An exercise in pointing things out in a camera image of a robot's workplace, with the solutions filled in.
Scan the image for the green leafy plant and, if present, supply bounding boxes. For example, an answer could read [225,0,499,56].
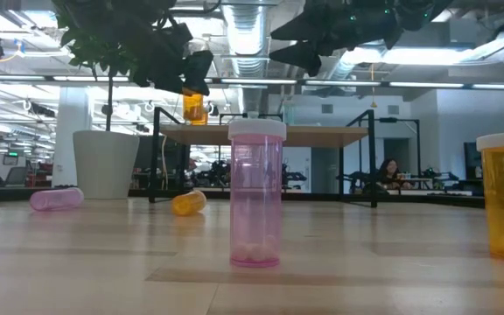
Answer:
[50,0,165,132]

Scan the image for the pink pill bottle white cap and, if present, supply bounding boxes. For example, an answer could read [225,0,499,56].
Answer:
[227,118,288,269]
[29,186,86,213]

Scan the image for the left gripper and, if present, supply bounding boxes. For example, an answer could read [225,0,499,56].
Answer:
[132,20,215,97]

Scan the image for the person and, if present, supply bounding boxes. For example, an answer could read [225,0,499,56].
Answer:
[376,157,413,193]

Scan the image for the grey office chair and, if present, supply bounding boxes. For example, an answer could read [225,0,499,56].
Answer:
[4,165,30,187]

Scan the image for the wooden shelf black frame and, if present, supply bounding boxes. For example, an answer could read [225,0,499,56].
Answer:
[149,106,379,209]

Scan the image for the black aluminium frame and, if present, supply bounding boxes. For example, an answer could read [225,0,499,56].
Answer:
[0,183,486,210]

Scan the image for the long linear light bar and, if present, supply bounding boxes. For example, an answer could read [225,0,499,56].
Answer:
[0,73,504,91]

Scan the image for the dark display screen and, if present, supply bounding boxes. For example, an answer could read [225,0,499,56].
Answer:
[463,141,484,180]

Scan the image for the silver air duct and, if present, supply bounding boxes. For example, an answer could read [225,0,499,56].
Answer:
[220,3,275,115]

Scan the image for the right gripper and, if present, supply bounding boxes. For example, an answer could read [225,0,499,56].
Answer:
[268,0,404,77]

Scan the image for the white plant pot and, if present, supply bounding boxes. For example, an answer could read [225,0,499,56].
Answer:
[73,129,141,200]

